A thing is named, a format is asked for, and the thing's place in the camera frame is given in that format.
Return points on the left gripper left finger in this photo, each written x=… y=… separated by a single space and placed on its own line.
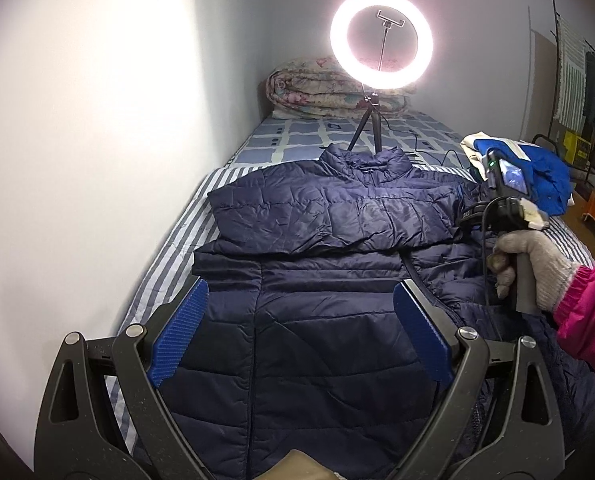
x=77 y=435

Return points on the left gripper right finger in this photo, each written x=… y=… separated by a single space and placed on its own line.
x=497 y=416

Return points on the navy quilted puffer jacket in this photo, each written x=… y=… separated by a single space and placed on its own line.
x=300 y=347

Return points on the black metal clothes rack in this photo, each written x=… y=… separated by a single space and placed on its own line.
x=584 y=179

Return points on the right white knit glove hand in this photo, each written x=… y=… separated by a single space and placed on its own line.
x=552 y=271

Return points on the folded blue white jacket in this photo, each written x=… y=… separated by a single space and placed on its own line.
x=547 y=176

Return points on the yellow box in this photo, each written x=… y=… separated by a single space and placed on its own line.
x=576 y=149

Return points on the white striped hanging towel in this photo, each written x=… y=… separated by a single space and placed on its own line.
x=572 y=50

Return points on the black light tripod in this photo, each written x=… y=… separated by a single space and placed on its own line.
x=372 y=114

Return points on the olive cloth at bottom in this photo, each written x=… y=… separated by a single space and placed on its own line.
x=297 y=465

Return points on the phone holder clip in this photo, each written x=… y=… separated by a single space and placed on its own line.
x=388 y=22

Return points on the rolled floral quilt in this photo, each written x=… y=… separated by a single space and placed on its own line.
x=320 y=88

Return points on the blue checkered bed sheet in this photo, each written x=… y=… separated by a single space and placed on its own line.
x=426 y=141

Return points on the white ring light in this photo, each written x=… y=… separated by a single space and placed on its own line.
x=384 y=59

